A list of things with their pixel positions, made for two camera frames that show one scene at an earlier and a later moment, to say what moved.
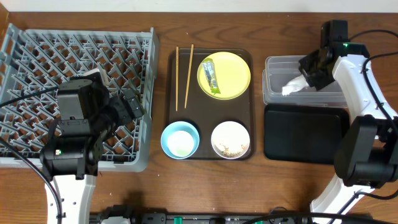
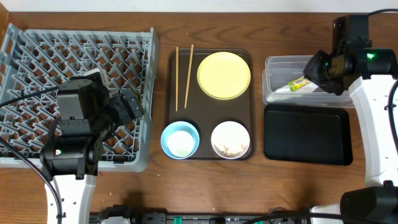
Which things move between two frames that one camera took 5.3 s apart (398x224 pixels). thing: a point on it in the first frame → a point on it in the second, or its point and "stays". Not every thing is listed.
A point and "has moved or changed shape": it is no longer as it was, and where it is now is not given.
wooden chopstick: x=176 y=77 stays
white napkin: x=294 y=85 has moved or changed shape
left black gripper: x=131 y=104 stays
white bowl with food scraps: x=230 y=139 stays
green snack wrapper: x=209 y=69 → x=297 y=83
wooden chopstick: x=188 y=80 stays
